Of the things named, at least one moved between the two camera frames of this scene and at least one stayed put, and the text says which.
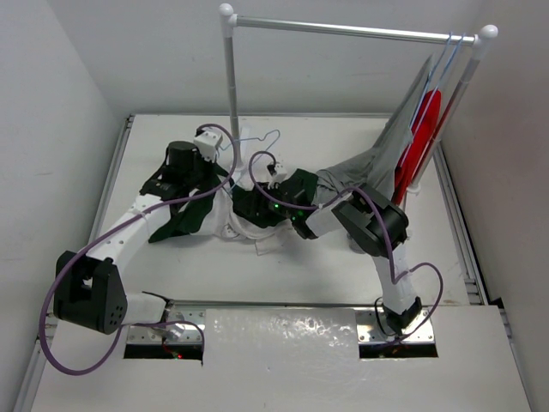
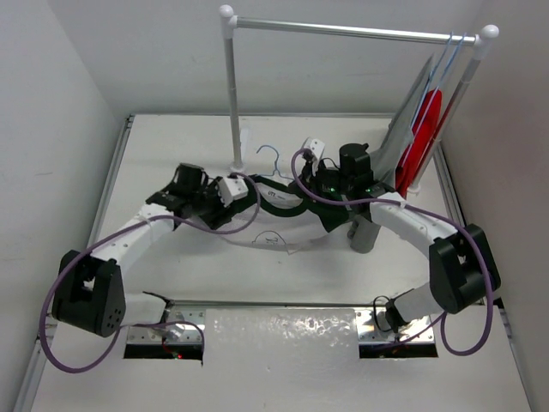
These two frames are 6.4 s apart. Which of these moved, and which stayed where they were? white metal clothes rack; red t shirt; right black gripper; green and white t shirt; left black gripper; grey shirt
Moved: green and white t shirt; left black gripper; right black gripper
Stayed: grey shirt; white metal clothes rack; red t shirt
